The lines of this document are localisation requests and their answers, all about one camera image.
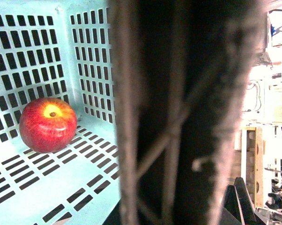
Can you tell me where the red apple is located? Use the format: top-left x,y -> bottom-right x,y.
19,97 -> 77,153

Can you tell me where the turquoise plastic basket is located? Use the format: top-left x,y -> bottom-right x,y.
0,0 -> 120,225

